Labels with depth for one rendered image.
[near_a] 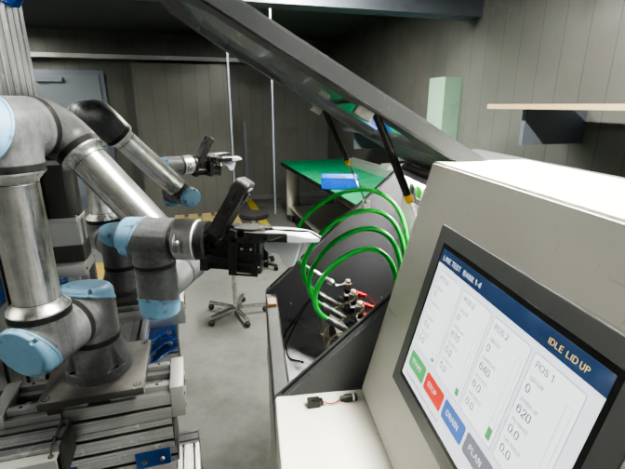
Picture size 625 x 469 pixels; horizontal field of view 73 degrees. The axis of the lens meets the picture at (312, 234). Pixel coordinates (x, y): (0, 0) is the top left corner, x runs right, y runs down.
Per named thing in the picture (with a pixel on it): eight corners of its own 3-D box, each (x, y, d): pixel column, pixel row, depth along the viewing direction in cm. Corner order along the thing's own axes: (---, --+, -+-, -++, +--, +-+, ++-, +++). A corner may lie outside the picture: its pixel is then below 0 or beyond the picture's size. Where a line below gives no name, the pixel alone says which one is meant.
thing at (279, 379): (267, 328, 172) (265, 293, 167) (277, 328, 172) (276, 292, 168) (275, 445, 113) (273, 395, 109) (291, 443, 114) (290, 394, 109)
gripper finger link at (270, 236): (292, 240, 72) (245, 237, 74) (292, 230, 72) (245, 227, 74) (284, 246, 68) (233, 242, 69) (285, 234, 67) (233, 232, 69)
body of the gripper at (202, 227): (272, 266, 78) (211, 262, 80) (272, 221, 76) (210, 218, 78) (260, 277, 70) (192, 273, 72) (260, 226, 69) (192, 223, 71)
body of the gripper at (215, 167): (214, 170, 184) (188, 173, 176) (214, 151, 180) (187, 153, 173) (222, 175, 179) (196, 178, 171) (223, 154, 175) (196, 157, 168)
